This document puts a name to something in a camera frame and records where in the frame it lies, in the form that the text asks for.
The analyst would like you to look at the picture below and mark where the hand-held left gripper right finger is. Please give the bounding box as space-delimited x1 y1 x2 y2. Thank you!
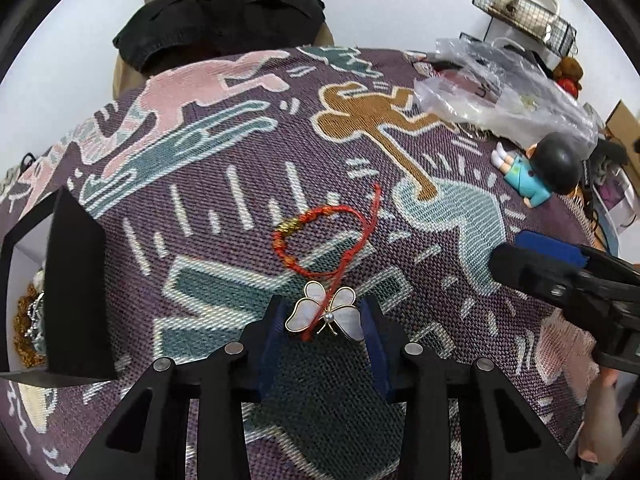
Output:
357 296 571 480

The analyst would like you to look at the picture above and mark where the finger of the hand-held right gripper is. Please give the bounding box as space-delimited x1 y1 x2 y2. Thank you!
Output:
488 242 627 322
515 230 640 287

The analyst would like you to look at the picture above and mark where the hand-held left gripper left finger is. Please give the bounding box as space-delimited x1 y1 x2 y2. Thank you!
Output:
65 294 287 480

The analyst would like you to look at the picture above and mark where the white butterfly brooch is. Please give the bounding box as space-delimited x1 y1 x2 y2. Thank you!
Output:
285 280 362 344

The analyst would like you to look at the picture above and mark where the red string bracelet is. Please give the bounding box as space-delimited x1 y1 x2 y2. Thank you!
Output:
272 182 383 343

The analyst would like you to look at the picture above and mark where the black jewelry box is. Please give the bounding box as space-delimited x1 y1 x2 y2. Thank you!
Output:
0 187 119 389

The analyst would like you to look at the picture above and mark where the silver jewelry piece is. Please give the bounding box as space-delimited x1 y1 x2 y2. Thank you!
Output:
25 294 49 343

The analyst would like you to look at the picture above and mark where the pile of bracelets and jewelry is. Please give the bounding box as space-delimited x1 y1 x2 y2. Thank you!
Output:
11 282 49 367

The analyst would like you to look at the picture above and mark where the person's right hand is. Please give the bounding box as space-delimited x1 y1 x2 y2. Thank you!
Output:
577 366 625 467

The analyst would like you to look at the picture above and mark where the black-haired doll figure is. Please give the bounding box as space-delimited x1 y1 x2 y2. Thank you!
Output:
490 132 584 209

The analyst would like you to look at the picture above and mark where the large cardboard box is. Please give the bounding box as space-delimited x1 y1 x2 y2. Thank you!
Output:
604 100 640 150

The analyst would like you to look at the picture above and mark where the clear plastic bag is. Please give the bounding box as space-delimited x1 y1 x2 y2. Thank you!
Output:
412 36 599 157

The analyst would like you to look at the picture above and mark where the brown teddy bear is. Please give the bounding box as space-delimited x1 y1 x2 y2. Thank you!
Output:
552 57 585 100

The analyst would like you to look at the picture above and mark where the purple printed blanket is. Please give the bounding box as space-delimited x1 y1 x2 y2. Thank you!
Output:
0 45 603 480

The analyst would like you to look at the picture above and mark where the black jacket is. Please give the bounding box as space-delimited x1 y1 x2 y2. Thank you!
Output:
112 0 327 79

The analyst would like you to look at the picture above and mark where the black wire basket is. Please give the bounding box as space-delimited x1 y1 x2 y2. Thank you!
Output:
472 0 579 57

